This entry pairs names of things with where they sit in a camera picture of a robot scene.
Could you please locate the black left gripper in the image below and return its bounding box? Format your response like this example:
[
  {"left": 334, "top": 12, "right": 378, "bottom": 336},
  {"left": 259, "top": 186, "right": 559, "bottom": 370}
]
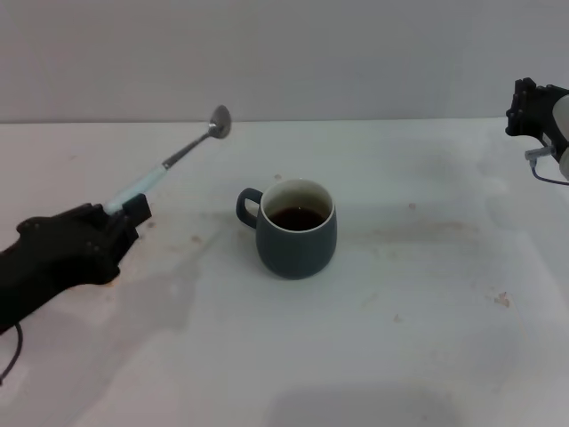
[{"left": 0, "top": 193, "right": 153, "bottom": 335}]

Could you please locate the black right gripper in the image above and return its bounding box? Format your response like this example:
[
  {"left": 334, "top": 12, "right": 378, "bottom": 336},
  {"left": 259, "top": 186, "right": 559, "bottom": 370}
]
[{"left": 505, "top": 77, "right": 569, "bottom": 152}]

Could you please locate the blue handled metal spoon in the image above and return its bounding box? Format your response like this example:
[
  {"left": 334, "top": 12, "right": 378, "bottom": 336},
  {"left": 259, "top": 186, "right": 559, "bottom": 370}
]
[{"left": 104, "top": 104, "right": 233, "bottom": 215}]

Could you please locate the grey ceramic cup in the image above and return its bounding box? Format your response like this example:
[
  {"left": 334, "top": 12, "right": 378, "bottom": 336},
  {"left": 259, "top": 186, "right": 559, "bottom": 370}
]
[{"left": 235, "top": 178, "right": 338, "bottom": 281}]

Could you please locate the dark coffee liquid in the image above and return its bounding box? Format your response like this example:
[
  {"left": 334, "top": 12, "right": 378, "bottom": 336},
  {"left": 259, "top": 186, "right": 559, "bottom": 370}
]
[{"left": 266, "top": 205, "right": 328, "bottom": 234}]

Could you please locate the left arm cable with connector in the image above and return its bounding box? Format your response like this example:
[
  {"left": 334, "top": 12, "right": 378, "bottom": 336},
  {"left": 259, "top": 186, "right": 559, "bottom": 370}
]
[{"left": 0, "top": 321, "right": 24, "bottom": 386}]

